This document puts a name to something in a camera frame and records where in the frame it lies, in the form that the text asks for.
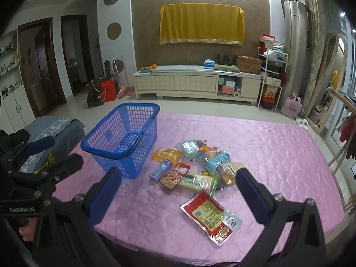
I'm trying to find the arched floor mirror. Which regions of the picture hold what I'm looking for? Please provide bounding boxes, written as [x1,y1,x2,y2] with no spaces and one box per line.
[307,33,348,135]

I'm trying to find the green white snack packet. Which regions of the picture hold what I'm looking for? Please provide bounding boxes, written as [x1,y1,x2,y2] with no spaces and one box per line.
[178,172,217,192]

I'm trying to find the wooden chair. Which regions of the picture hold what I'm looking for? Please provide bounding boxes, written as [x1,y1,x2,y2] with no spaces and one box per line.
[325,87,356,217]

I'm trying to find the wall shelf with ornaments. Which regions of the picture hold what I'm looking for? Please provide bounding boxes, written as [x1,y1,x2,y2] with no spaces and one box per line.
[0,30,22,95]

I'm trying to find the pink quilted tablecloth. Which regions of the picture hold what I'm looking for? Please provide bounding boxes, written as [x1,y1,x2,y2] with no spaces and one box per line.
[51,113,345,256]

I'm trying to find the cream television cabinet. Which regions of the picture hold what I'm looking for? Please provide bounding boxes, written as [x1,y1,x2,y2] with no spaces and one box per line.
[133,65,262,106]

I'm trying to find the white slippers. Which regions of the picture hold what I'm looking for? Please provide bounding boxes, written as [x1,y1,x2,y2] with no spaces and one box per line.
[295,117,310,131]

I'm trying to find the broom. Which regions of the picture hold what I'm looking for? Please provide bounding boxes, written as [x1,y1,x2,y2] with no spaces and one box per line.
[111,56,135,99]

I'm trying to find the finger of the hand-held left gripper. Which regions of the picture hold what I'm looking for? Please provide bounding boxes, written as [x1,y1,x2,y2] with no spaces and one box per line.
[12,154,84,198]
[8,135,56,173]

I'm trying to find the tan bread packet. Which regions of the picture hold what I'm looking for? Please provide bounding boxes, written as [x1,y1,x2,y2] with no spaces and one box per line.
[220,163,248,187]

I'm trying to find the dark cloth yellow print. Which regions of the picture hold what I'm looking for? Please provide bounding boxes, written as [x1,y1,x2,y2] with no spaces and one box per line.
[35,152,57,174]

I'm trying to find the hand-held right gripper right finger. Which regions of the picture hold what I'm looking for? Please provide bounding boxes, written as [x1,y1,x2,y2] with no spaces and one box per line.
[235,168,327,267]

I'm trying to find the light blue snack packet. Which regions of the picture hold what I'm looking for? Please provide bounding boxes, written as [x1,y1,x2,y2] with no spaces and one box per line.
[199,150,231,174]

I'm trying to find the brown cardboard box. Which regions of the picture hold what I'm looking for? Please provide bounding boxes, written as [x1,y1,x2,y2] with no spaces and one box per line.
[236,55,262,74]

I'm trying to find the standing air conditioner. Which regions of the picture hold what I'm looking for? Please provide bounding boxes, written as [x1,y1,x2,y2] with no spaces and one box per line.
[284,0,309,109]

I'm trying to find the pink bag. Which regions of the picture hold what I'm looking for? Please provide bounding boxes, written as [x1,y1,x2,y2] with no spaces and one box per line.
[280,92,303,119]

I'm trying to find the small red snack packet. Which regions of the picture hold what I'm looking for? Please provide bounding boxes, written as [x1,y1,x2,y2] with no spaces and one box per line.
[159,163,191,190]

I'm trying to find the person's left hand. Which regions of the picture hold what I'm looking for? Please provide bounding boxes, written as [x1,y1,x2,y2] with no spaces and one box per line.
[18,220,38,240]

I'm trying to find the green cushion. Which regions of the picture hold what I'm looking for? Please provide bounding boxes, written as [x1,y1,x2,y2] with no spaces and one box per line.
[214,64,240,72]

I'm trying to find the yellow snack packet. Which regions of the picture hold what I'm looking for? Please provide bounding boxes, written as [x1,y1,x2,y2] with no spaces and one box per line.
[152,148,181,165]

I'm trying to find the round brown wall plate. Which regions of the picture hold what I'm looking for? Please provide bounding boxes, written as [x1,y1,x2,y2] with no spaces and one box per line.
[106,22,122,40]

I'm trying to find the red bag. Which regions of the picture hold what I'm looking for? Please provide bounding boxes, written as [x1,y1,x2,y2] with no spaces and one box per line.
[101,77,118,102]

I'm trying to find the patterned curtain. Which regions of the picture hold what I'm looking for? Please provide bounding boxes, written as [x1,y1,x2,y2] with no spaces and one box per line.
[299,0,327,117]

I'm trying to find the dark bottles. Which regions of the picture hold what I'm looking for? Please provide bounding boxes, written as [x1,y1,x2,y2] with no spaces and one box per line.
[217,53,233,65]

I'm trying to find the white cupboard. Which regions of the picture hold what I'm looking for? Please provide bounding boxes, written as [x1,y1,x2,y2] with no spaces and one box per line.
[0,89,36,134]

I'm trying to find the grey covered chair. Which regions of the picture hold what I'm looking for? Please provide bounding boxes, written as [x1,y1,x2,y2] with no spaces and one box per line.
[17,116,85,173]

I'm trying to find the orange snack bar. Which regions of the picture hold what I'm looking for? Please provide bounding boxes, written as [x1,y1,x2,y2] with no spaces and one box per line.
[199,140,220,153]

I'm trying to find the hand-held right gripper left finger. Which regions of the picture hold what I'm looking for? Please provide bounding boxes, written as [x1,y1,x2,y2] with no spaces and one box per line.
[33,166,123,267]

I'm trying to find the dark wooden door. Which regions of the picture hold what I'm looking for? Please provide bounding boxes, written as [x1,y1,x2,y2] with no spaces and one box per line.
[60,15,95,98]
[17,17,67,117]

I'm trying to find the yellow cloth cover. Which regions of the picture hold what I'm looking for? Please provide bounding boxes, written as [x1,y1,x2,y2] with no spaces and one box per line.
[159,4,245,46]

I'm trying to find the large red snack packet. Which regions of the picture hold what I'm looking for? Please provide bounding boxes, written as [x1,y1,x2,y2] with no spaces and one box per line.
[180,190,243,246]

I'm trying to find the black bag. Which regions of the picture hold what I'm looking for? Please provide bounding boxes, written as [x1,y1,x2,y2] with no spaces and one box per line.
[87,78,105,107]

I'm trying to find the white storage rack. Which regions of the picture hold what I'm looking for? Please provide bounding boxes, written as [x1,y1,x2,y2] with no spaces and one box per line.
[257,35,288,110]

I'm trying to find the blue plastic basket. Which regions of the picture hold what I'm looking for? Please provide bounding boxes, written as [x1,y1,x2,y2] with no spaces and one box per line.
[81,102,161,180]

